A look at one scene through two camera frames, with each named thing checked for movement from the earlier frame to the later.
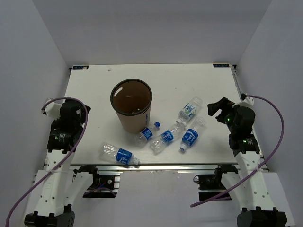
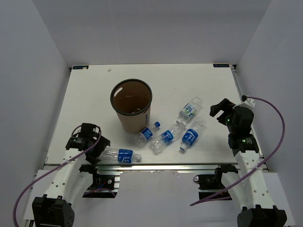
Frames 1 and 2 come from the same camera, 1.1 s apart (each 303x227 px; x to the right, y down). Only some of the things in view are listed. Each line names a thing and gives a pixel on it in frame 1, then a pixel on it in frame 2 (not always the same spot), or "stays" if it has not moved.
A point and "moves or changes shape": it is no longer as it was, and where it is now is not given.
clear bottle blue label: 110,152 moves or changes shape
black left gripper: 83,114 -> 92,158
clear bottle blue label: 191,135 stays
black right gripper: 223,103 stays
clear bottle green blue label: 190,109 stays
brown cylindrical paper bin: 131,100 stays
